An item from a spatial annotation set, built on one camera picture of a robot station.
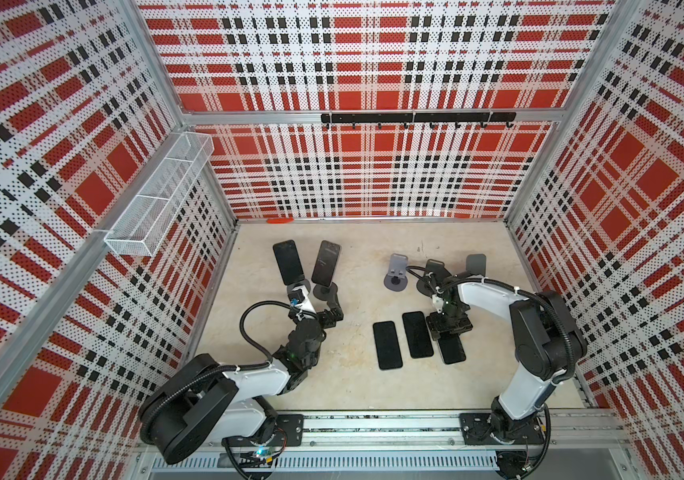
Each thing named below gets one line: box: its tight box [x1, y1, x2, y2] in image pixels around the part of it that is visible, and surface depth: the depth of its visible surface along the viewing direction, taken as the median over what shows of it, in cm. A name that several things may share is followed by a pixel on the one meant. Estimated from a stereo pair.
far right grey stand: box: [466, 254, 487, 277], surface depth 97 cm
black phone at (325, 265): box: [311, 240, 341, 287], surface depth 96 cm
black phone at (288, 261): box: [272, 239, 305, 285], surface depth 95 cm
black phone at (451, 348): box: [438, 333, 466, 364], surface depth 87 cm
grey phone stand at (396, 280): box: [384, 253, 408, 292], surface depth 100 cm
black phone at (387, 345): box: [372, 321, 403, 370], surface depth 91 cm
